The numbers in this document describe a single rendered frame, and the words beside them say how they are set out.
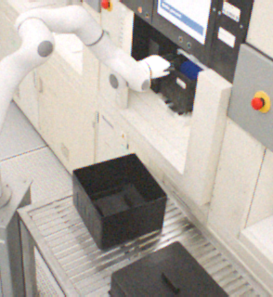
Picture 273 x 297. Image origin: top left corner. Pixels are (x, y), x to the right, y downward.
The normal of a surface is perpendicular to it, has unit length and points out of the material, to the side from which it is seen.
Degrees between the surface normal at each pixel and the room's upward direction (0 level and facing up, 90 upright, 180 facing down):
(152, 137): 0
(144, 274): 0
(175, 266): 0
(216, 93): 90
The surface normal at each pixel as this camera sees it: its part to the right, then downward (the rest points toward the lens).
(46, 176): 0.07, -0.81
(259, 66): -0.84, 0.27
